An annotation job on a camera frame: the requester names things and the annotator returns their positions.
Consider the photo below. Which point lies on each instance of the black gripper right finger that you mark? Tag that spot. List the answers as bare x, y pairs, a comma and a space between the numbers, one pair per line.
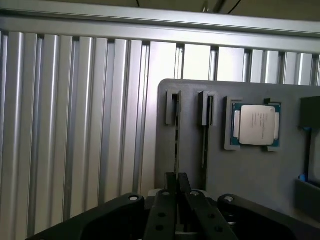
200, 212

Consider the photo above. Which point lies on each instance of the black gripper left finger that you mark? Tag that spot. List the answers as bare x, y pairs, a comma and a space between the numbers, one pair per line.
160, 215

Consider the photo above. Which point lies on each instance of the dark RAM stick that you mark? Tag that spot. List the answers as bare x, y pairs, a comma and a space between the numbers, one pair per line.
205, 145

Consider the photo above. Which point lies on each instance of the grey parts rack plate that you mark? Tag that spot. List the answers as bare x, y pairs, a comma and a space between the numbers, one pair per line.
250, 175

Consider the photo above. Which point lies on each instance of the CPU with silver lid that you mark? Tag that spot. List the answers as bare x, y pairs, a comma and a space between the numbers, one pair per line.
257, 124

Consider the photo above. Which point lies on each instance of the black rack bracket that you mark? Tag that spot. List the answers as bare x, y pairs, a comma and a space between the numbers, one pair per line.
310, 111

